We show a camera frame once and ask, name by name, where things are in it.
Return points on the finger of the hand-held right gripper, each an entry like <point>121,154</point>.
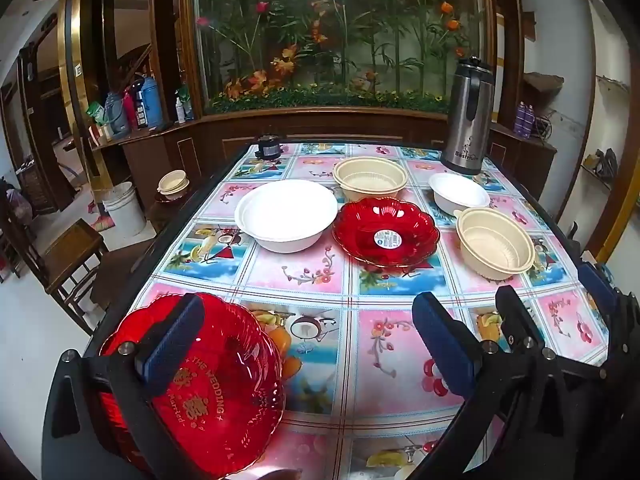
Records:
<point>597,285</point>
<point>515,315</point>

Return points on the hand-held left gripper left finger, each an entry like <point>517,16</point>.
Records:
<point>172,340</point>

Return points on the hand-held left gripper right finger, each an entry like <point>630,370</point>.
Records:
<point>442,340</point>

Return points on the red plate with gold print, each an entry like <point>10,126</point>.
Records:
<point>225,385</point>

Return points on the beige plastic bowl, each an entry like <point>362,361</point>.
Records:
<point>492,245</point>
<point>370,175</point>

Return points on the red plate with round label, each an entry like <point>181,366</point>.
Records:
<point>365,230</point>

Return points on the small white bowl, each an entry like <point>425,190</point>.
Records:
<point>457,192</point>

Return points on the large white bowl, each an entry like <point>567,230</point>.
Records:
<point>285,220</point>

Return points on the wooden chair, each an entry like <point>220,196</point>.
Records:
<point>70,255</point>
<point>127,270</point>

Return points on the white plastic bucket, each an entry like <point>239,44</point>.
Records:
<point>125,210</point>

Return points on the purple bottle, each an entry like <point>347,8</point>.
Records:
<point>520,120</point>
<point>529,122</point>

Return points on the stainless steel thermos jug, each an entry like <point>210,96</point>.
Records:
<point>467,120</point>

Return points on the dark wooden cabinet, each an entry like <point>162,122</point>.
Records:
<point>225,135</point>

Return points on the small black device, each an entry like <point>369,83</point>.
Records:
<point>268,147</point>

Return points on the light blue plastic jug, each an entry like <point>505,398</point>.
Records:
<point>118,117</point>

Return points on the white spray bottle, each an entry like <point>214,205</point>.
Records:
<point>179,110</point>

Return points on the red bottle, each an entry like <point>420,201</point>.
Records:
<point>130,110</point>

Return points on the green bottle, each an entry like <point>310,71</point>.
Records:
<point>187,105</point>

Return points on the blue thermos bottle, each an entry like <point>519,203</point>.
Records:
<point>151,102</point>

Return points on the green packet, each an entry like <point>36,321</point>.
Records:
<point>96,112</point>

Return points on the artificial flower glass display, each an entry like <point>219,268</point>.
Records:
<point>340,35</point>

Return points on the white wall shelf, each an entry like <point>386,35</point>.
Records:
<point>605,160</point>

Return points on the golden door frame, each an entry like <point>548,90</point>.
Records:
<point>75,85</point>

